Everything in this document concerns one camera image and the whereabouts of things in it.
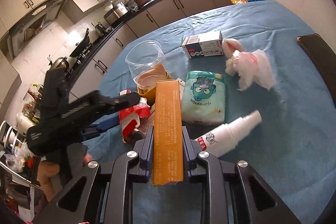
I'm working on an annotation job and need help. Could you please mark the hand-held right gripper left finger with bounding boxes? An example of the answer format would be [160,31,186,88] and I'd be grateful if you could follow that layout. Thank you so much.
[31,126,155,224]

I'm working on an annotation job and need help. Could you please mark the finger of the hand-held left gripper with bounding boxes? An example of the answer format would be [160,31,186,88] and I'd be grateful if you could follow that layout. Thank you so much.
[83,114,121,138]
[98,92,141,112]

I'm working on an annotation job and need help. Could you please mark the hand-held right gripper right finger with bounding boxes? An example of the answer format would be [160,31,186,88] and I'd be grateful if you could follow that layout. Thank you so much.
[181,126,302,224]

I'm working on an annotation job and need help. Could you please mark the red and white packet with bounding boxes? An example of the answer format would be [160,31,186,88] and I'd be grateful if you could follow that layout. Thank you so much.
[119,90,152,144]

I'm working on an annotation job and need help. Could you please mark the orange plastic bowl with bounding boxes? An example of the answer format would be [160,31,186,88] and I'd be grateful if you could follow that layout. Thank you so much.
[136,67,174,105]

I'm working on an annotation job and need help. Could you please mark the orange carton box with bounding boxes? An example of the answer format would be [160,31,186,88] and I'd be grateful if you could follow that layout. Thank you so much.
[152,80,184,186]

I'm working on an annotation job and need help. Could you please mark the white cardboard box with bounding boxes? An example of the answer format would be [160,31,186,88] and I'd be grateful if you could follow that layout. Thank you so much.
[182,30,223,59]

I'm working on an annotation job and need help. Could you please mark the white red-print plastic bag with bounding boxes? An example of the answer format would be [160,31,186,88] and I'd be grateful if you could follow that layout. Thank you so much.
[225,49,276,91]

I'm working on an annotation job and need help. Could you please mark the white tissue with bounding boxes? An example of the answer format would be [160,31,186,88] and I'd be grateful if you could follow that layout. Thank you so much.
[223,38,240,58]

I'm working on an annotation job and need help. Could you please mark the person's left hand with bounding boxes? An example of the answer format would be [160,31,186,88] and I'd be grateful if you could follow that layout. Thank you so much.
[37,153,93,203]

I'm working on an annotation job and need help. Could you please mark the group of condiment bottles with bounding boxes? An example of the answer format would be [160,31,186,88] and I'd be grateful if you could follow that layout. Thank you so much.
[22,83,45,126]

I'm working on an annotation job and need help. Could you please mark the heap of plastic bags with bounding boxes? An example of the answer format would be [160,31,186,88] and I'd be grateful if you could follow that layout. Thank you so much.
[0,140,40,174]

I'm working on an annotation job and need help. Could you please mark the white spray bottle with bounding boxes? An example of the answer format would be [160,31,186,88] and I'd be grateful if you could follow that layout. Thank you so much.
[194,110,262,159]

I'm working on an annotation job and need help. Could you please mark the clear plastic cup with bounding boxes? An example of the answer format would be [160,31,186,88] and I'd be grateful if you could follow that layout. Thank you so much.
[125,40,168,90]

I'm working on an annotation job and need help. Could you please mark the green cartoon tissue pack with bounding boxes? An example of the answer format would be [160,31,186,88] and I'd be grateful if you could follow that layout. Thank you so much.
[181,70,226,126]

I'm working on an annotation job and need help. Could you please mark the black frying pan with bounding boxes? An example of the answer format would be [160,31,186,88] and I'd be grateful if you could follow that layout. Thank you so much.
[70,28,93,58]

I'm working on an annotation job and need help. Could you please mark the wok with metal lid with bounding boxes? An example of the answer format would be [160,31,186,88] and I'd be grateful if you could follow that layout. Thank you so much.
[49,55,71,71]

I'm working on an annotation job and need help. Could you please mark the dark stovetop kettle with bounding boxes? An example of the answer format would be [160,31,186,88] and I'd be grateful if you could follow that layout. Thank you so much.
[94,21,107,37]

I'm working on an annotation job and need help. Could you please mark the blue tablecloth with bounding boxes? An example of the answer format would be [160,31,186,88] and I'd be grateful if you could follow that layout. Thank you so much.
[84,0,336,224]

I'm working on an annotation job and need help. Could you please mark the steel rice cooker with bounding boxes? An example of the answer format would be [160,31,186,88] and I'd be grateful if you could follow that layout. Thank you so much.
[104,2,130,25]

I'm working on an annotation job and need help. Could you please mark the range hood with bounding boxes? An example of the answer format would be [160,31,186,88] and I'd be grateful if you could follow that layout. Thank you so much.
[0,0,71,59]

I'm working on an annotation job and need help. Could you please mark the beige lower cabinets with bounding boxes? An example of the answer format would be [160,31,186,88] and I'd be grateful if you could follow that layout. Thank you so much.
[70,0,240,98]

